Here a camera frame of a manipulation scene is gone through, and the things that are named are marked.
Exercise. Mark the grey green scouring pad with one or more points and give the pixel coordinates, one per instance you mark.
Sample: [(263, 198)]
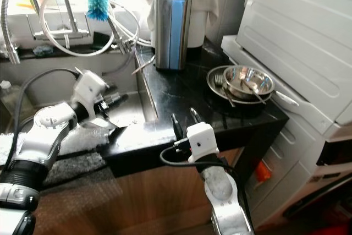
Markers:
[(42, 50)]

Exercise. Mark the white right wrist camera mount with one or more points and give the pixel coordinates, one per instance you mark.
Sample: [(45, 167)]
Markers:
[(201, 138)]

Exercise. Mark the chrome bridge tap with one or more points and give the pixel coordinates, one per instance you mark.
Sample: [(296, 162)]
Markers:
[(69, 17)]

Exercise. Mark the long steel spoon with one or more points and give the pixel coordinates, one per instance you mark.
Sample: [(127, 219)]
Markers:
[(286, 100)]

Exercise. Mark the chrome spring neck faucet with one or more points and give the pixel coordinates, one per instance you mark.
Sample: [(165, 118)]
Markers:
[(6, 23)]

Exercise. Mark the small orange object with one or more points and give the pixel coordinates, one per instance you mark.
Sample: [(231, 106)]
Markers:
[(262, 172)]

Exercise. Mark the steel fork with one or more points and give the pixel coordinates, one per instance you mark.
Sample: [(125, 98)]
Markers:
[(225, 93)]

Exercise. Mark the steel knife block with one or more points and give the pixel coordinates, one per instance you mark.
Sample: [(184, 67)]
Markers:
[(171, 34)]

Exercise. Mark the clear plastic bottle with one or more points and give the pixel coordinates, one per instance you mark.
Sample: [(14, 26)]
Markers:
[(10, 97)]

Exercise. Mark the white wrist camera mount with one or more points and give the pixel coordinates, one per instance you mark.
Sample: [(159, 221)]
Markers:
[(92, 86), (201, 138)]

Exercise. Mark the clear bubble wrap sheet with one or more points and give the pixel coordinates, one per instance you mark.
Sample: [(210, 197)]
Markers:
[(82, 147)]

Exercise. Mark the small metal utensil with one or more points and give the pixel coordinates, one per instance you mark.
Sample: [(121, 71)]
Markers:
[(143, 64)]

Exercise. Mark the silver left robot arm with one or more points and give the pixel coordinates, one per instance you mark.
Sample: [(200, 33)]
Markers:
[(49, 130)]

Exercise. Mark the stainless steel sink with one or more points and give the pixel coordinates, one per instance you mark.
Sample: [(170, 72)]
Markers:
[(140, 97)]

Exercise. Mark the steel bowl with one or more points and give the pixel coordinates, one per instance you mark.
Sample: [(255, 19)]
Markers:
[(253, 76)]

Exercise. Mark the white water filter cylinder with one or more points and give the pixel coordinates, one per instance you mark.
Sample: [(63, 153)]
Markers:
[(197, 28)]

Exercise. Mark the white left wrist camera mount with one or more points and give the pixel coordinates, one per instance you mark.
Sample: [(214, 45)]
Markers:
[(92, 86)]

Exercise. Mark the wooden cabinet door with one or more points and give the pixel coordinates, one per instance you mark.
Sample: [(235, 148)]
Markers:
[(143, 196)]

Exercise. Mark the white washing machine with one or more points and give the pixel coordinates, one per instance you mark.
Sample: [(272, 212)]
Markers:
[(302, 180)]

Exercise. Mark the dark green sponge cloth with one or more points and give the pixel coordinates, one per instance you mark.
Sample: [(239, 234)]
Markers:
[(100, 38)]

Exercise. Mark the round steel plate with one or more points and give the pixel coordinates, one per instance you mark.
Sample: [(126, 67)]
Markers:
[(214, 89)]

